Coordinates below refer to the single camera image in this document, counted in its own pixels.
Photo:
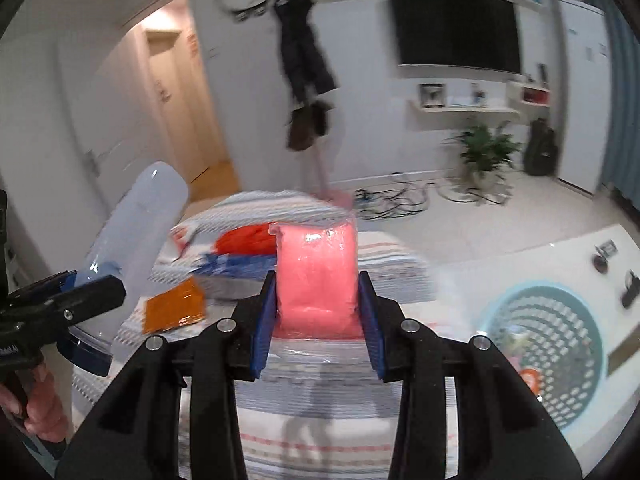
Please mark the red plastic bag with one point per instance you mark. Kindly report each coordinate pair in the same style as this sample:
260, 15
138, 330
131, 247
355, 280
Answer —
252, 240

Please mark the black hanging coat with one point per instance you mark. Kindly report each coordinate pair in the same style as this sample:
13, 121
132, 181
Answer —
301, 58

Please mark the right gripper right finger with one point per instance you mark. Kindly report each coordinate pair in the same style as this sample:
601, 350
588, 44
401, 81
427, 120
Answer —
504, 432

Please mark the white floating wall shelf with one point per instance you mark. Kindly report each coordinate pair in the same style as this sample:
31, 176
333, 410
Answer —
521, 98

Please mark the person left hand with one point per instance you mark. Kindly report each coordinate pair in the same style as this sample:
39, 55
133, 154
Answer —
45, 417

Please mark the blue snack package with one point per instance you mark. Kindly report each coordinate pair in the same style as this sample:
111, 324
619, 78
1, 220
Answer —
242, 267

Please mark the black wall television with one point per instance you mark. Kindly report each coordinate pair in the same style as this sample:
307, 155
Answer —
479, 34

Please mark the white door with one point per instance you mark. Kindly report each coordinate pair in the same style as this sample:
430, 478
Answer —
113, 107

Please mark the pink plastic packet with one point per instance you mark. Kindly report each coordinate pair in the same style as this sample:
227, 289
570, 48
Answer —
317, 281

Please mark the butterfly picture frame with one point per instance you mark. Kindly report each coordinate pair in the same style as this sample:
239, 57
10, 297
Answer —
432, 95

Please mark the blue striped curtain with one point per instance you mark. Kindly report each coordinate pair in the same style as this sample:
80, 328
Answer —
621, 166

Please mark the orange snack wrapper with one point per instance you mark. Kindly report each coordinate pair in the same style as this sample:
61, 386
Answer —
180, 306

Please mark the teal plastic laundry basket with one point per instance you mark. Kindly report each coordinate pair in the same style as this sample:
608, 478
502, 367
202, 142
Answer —
551, 335

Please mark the white coffee table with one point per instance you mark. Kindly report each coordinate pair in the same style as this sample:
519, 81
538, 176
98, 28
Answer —
600, 267

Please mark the brown hanging bag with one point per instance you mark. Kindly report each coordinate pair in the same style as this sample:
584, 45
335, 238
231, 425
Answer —
308, 123

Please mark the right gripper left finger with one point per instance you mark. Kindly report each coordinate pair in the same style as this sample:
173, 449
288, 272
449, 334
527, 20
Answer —
132, 431

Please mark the white refrigerator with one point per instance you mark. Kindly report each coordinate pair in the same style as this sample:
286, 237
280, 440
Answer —
588, 89

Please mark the green potted plant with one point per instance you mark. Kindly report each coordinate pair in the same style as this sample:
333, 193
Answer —
485, 152

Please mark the black guitar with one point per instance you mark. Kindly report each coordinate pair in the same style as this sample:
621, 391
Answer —
541, 153

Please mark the clear plastic bottle blue cap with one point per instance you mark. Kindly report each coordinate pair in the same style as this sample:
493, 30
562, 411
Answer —
119, 263

